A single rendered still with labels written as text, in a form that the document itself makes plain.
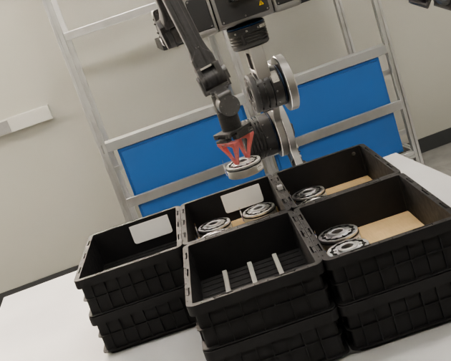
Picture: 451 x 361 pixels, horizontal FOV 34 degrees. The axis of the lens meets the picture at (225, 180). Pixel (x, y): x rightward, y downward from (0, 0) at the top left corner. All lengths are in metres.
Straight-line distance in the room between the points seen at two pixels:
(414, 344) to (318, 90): 2.62
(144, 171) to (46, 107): 1.03
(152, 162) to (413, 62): 2.09
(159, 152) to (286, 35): 1.39
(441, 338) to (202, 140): 2.57
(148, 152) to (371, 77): 1.30
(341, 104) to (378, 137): 0.29
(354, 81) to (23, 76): 2.05
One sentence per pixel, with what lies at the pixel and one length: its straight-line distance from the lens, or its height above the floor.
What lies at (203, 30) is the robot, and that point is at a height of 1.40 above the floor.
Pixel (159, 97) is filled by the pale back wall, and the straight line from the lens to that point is 4.80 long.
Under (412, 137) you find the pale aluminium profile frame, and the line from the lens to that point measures 4.30.
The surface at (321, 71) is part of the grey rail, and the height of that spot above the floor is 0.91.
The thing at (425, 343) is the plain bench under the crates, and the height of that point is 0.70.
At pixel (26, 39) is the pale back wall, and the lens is 4.79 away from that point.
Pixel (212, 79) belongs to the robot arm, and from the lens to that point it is 1.99.
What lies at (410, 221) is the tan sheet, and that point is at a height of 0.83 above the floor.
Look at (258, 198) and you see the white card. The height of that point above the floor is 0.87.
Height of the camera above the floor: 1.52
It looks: 14 degrees down
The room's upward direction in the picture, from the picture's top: 19 degrees counter-clockwise
